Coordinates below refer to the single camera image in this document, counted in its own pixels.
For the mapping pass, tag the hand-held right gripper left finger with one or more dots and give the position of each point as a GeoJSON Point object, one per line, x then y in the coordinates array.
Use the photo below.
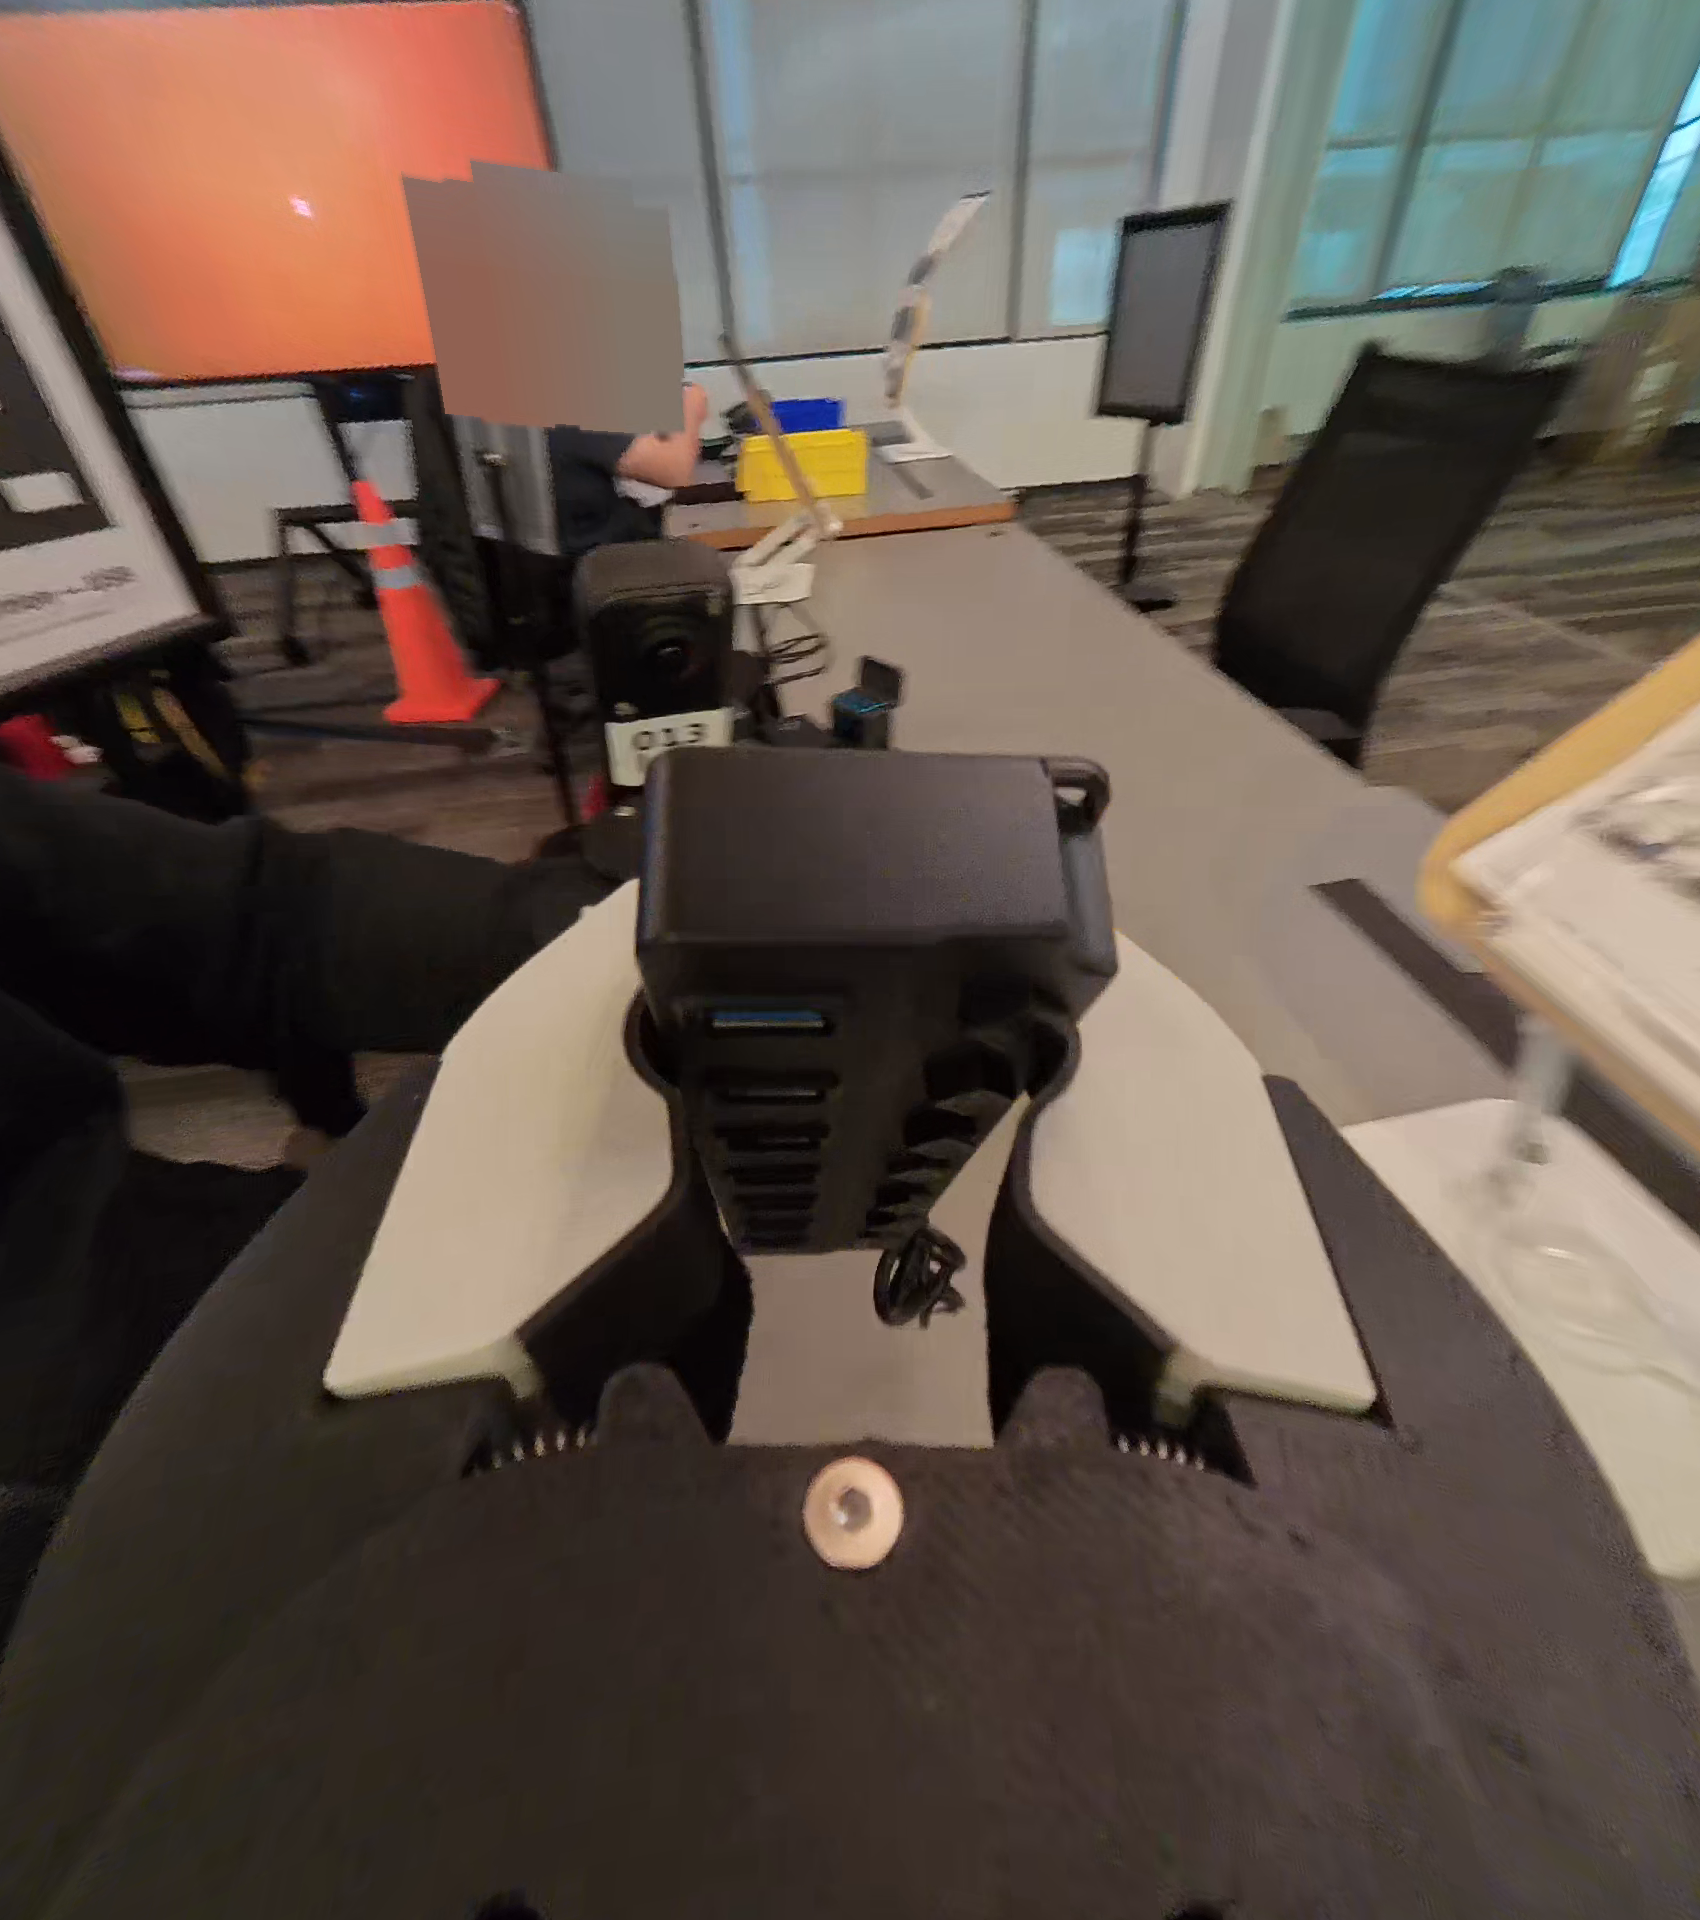
{"type": "Point", "coordinates": [491, 1184]}

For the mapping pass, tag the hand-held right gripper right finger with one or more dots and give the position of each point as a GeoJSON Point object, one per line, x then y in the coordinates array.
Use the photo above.
{"type": "Point", "coordinates": [1181, 1201]}

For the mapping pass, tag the black usb hub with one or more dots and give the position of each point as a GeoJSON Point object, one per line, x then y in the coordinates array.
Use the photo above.
{"type": "Point", "coordinates": [851, 855]}

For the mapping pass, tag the metal rod with white clip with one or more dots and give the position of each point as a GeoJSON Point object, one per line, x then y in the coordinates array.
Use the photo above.
{"type": "Point", "coordinates": [774, 435]}

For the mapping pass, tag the black and blue battery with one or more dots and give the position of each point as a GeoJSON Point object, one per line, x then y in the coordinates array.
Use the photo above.
{"type": "Point", "coordinates": [873, 704]}

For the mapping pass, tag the yellow plastic bin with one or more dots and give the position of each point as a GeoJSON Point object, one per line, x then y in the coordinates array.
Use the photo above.
{"type": "Point", "coordinates": [821, 465]}

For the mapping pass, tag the orange traffic cone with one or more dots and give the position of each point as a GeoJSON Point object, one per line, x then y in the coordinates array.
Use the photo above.
{"type": "Point", "coordinates": [418, 630]}

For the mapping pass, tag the blue plastic bin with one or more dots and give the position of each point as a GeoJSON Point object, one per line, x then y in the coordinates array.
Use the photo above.
{"type": "Point", "coordinates": [804, 415]}

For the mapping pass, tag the wooden top desk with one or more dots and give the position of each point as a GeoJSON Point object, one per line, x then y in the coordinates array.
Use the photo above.
{"type": "Point", "coordinates": [925, 502]}

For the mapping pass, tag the white paper sheet holder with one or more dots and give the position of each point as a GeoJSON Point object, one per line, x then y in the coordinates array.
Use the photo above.
{"type": "Point", "coordinates": [910, 323]}

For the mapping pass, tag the printed instruction sheet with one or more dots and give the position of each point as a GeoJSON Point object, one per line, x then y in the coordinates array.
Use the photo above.
{"type": "Point", "coordinates": [1661, 930]}

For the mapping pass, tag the black screen on stand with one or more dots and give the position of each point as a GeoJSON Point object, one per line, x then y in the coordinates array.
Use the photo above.
{"type": "Point", "coordinates": [1162, 314]}

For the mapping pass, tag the orange display screen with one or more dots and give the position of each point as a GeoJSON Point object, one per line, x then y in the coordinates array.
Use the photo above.
{"type": "Point", "coordinates": [234, 180]}

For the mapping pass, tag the framed marker poster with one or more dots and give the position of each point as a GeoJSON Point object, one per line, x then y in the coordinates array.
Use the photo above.
{"type": "Point", "coordinates": [24, 600]}

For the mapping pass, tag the black office chair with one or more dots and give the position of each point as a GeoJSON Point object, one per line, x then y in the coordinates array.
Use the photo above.
{"type": "Point", "coordinates": [1374, 541]}

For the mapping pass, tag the clear suction cup mount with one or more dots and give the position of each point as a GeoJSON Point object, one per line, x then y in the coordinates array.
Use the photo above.
{"type": "Point", "coordinates": [1571, 1274]}

